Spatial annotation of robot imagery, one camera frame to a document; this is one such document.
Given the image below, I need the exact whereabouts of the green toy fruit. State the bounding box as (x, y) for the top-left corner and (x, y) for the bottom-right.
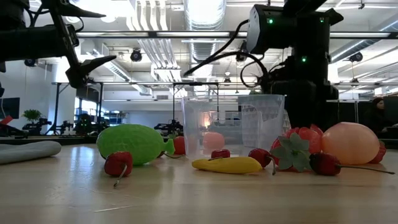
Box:
(96, 124), (175, 166)

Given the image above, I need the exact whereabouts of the toy peach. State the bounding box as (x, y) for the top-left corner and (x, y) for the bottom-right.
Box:
(321, 121), (381, 166)

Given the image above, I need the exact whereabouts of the dark monitor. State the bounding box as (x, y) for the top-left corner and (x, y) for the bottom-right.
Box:
(0, 97), (21, 120)

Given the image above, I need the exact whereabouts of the background potted plant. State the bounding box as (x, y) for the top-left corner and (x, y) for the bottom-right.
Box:
(21, 108), (43, 125)

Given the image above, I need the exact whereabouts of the small red toy strawberry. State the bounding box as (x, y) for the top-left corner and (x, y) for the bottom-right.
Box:
(172, 136), (187, 156)

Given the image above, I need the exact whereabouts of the clear plastic tupperware container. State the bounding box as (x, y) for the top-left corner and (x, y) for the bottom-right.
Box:
(181, 94), (286, 160)

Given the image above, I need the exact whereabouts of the orange toy tangerine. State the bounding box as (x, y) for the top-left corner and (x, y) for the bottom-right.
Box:
(203, 131), (225, 150)

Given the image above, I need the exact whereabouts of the silver ventilation duct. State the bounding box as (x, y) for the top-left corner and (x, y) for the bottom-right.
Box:
(183, 0), (228, 97)

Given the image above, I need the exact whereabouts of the green succulent in white pot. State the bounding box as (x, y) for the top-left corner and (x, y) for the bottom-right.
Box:
(248, 89), (292, 134)

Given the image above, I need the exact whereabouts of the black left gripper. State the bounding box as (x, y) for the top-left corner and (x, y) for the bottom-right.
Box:
(0, 0), (117, 90)

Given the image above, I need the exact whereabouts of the grey folded cloth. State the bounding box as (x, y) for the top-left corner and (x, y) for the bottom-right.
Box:
(0, 140), (62, 166)

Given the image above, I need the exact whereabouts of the yellow toy banana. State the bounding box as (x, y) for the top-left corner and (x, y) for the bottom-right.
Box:
(192, 156), (264, 175)

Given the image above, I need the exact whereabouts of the red toy cherry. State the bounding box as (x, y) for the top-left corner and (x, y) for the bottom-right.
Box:
(309, 152), (396, 177)
(248, 147), (277, 176)
(211, 149), (231, 159)
(104, 151), (134, 188)

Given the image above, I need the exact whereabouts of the black background stand frame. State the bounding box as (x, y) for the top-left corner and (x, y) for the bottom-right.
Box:
(51, 81), (105, 135)

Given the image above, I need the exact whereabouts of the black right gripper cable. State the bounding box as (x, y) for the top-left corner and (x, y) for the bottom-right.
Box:
(182, 19), (270, 90)

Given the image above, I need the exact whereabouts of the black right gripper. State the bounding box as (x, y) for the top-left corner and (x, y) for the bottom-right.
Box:
(272, 54), (340, 130)

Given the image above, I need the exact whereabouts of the red toy strawberry big leaf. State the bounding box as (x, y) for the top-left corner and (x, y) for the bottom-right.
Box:
(269, 132), (313, 173)

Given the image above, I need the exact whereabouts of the person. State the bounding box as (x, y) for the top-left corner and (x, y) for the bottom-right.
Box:
(362, 97), (392, 139)

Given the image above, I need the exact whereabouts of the pinkish red round toy fruit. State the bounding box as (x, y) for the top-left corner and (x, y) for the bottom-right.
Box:
(368, 139), (387, 165)

